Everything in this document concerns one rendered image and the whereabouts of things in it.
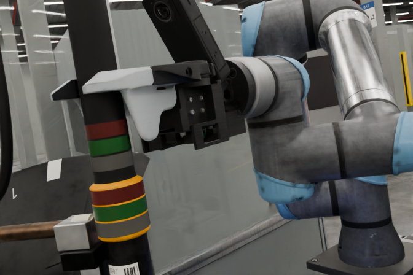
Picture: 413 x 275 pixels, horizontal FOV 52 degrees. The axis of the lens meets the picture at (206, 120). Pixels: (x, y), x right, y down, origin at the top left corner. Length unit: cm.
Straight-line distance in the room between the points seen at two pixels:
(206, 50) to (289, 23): 44
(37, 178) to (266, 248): 116
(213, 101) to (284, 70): 16
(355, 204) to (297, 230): 72
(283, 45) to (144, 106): 55
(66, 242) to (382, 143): 37
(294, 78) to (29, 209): 35
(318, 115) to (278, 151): 405
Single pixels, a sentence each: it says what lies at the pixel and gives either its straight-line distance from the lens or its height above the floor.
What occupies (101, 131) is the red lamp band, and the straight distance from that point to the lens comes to 33.
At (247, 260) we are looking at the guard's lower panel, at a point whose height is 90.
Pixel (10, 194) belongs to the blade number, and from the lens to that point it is 56.
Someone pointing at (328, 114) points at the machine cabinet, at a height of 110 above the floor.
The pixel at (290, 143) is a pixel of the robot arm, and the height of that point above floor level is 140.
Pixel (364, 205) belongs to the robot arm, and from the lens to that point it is 104.
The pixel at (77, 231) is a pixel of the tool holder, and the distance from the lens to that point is 36.
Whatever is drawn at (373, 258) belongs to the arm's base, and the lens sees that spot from 106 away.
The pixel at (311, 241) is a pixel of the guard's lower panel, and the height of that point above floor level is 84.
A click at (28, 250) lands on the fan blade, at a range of 50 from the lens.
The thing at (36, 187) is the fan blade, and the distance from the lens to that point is 54.
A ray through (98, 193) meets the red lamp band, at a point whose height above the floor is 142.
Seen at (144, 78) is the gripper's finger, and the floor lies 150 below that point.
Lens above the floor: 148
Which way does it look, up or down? 3 degrees down
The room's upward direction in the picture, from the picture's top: 9 degrees counter-clockwise
